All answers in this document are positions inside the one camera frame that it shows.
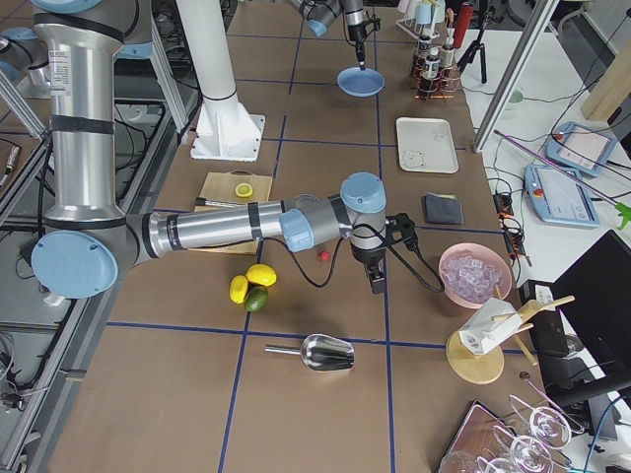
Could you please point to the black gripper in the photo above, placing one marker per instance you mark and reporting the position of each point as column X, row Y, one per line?
column 356, row 31
column 369, row 256

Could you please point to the blue ceramic plate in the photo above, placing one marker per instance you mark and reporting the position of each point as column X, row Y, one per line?
column 360, row 83

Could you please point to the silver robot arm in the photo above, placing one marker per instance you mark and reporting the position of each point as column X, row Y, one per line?
column 321, row 14
column 89, row 241

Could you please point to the dark sauce bottle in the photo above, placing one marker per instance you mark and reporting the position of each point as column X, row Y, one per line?
column 431, row 64

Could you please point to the folded grey cloth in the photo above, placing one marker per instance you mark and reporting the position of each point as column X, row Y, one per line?
column 442, row 210

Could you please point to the pink bowl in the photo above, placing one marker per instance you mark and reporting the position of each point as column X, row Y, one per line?
column 485, row 254

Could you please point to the metal ice scoop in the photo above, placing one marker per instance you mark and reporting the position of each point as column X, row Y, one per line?
column 321, row 353

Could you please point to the clear ice cubes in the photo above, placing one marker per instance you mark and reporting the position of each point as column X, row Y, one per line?
column 471, row 278

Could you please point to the red thermos bottle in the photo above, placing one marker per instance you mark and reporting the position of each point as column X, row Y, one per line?
column 463, row 19

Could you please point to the large yellow lemon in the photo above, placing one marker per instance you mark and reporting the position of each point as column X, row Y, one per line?
column 261, row 274

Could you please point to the cream plastic tray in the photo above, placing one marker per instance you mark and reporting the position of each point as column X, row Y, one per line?
column 425, row 145

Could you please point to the green lime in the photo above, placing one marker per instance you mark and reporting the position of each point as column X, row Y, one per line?
column 256, row 298

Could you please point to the white paper carton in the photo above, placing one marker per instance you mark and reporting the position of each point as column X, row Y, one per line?
column 491, row 325

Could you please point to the small yellow lemon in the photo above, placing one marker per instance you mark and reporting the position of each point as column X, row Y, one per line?
column 238, row 289

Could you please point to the lime half slice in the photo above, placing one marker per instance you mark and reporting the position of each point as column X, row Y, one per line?
column 244, row 190

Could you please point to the near blue teach pendant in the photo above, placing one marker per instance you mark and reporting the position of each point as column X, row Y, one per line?
column 559, row 200

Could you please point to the blue teach pendant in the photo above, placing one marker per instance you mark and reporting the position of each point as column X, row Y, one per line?
column 578, row 147
column 559, row 200

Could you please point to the black monitor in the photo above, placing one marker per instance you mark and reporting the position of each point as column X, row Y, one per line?
column 600, row 314

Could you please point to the clear wine glass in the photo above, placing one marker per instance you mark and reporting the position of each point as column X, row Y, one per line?
column 528, row 453
column 544, row 423

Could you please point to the far blue teach pendant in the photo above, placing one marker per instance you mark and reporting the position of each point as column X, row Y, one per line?
column 578, row 147

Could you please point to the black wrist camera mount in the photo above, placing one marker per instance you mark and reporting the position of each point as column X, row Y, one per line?
column 400, row 228

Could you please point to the copper wire bottle rack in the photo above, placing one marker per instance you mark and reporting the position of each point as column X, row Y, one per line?
column 445, row 85

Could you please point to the black camera tripod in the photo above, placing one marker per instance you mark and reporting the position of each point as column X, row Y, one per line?
column 485, row 18

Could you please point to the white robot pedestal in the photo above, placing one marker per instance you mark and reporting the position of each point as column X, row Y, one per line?
column 225, row 130

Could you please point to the aluminium frame post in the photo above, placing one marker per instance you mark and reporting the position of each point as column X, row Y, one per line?
column 535, row 26

